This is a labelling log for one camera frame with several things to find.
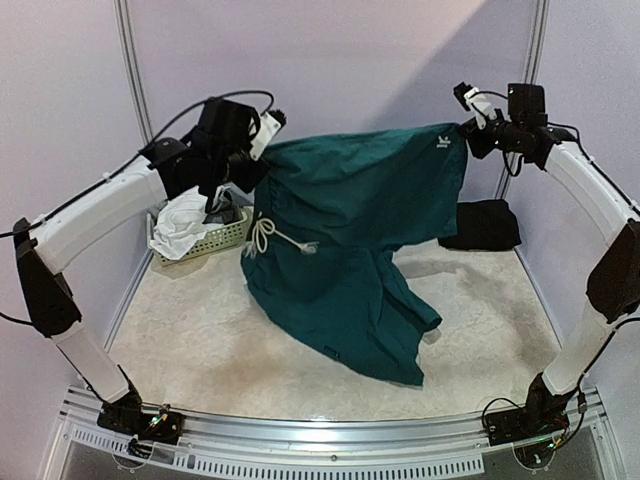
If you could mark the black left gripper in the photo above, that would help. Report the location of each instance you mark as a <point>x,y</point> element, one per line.
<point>249,180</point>

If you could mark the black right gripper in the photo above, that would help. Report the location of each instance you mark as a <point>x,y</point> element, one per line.
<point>476,138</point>

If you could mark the black trousers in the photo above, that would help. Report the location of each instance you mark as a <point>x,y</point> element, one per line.
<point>487,225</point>

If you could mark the teal green garment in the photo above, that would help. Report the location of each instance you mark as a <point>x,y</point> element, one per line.
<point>328,219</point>

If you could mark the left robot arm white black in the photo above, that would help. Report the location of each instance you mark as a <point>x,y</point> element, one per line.
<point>161,171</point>

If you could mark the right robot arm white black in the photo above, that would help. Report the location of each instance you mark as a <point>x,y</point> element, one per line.
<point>529,308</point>

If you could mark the cream perforated plastic basket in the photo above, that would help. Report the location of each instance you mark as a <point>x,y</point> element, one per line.
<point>223,239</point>

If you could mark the white garment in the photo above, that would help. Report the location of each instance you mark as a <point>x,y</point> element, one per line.
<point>179,226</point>

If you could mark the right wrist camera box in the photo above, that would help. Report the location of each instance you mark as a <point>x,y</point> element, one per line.
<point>475,101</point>

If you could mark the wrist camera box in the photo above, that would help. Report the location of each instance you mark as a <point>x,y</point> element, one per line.
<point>271,122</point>
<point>475,101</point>

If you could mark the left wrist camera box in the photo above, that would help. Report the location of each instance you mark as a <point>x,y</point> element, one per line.
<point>271,122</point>

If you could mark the right aluminium corner post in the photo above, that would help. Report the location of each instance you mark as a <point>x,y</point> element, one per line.
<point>536,42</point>

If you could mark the aluminium corner post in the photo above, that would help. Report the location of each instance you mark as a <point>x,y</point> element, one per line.
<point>536,42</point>
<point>132,68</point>

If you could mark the left aluminium corner post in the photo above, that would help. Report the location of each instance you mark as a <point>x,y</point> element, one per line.
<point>132,68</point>

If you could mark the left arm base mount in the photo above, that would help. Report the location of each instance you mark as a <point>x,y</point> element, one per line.
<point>127,416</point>

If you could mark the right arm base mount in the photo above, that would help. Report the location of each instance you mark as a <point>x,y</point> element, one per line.
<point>539,428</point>

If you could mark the aluminium front rail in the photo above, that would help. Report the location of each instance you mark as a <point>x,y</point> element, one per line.
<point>225,447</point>

